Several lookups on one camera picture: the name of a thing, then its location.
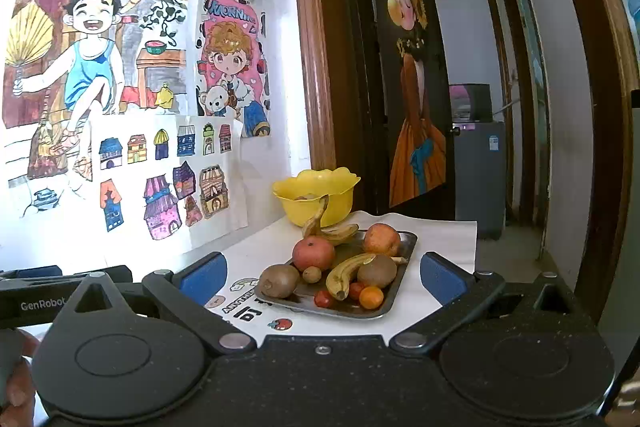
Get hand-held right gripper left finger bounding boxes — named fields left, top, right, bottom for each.
left=55, top=252, right=257, bottom=355

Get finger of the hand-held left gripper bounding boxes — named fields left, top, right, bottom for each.
left=0, top=265, right=63, bottom=279
left=62, top=264, right=133, bottom=284

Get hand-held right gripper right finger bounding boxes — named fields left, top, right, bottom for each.
left=390, top=252, right=596, bottom=354

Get metal tray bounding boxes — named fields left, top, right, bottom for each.
left=254, top=229, right=418, bottom=320

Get large brown kiwi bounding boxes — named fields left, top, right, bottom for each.
left=357, top=254, right=398, bottom=289
left=258, top=264, right=301, bottom=299

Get orange streaked apple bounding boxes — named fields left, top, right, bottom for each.
left=363, top=223, right=402, bottom=257

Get small orange kumquat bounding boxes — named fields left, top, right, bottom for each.
left=359, top=286, right=385, bottom=310

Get yellow banana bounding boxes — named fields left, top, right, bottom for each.
left=326, top=253, right=376, bottom=301

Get brown spotted banana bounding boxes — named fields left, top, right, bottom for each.
left=301, top=195, right=359, bottom=247

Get pink red apple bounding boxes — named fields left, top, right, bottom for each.
left=292, top=236, right=336, bottom=272

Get person's left hand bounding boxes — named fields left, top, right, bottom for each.
left=0, top=329, right=41, bottom=427

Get coloured houses drawing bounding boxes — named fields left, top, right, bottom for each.
left=90, top=114, right=249, bottom=255

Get grey washing machine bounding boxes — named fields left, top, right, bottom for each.
left=452, top=122, right=506, bottom=240

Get yellow plastic bowl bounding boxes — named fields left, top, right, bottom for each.
left=272, top=167, right=362, bottom=228

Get orange dress lady poster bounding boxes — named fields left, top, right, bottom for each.
left=380, top=0, right=447, bottom=208

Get dark box with pink print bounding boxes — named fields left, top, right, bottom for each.
left=448, top=83, right=493, bottom=124

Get dark door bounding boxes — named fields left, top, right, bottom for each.
left=355, top=0, right=457, bottom=220

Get girl with teddy drawing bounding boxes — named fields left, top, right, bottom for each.
left=196, top=0, right=273, bottom=140

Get boy with fan drawing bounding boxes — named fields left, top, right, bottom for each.
left=0, top=0, right=193, bottom=218

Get brown wooden door frame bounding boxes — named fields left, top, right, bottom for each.
left=290, top=0, right=386, bottom=218

